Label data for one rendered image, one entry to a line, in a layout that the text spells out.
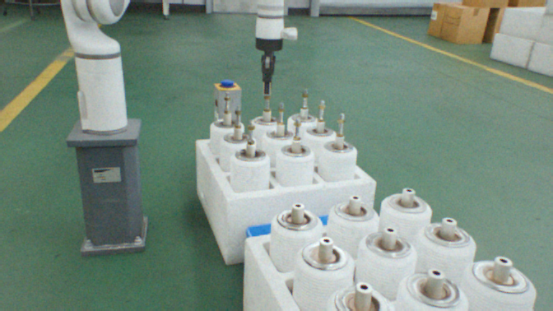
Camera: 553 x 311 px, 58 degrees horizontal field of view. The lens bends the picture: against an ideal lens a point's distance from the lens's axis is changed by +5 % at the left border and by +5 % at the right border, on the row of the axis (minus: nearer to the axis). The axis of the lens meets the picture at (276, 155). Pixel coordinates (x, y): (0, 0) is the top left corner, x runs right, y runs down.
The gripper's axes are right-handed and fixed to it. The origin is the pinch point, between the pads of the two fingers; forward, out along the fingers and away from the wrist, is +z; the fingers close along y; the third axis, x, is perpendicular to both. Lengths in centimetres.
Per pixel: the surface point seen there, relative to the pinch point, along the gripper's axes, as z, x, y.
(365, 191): 19.4, 26.9, 23.4
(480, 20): 16, 174, -317
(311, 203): 20.9, 13.0, 28.7
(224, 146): 11.1, -9.8, 18.8
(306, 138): 11.0, 11.7, 9.9
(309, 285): 13, 11, 71
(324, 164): 13.5, 16.1, 21.1
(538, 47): 19, 171, -204
